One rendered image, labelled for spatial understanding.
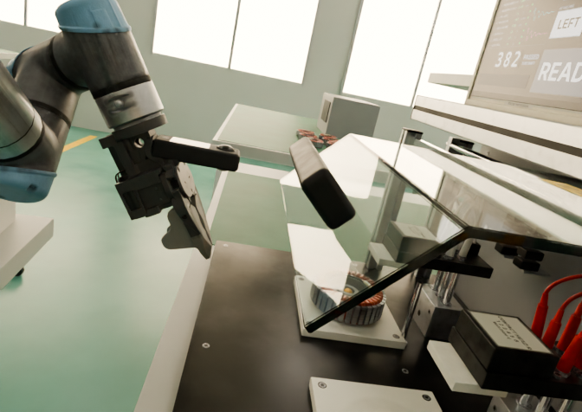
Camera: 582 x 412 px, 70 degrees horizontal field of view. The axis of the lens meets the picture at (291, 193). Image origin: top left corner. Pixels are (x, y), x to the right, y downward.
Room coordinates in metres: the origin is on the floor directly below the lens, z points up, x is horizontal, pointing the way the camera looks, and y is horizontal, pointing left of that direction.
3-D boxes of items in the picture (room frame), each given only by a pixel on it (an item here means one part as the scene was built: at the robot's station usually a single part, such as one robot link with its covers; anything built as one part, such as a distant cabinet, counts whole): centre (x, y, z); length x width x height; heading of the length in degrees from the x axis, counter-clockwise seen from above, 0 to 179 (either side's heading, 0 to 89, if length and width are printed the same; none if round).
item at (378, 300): (0.59, -0.12, 0.80); 0.11 x 0.11 x 0.04
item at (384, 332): (0.59, -0.12, 0.78); 0.15 x 0.15 x 0.01; 7
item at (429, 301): (0.60, -0.26, 0.80); 0.07 x 0.05 x 0.06; 7
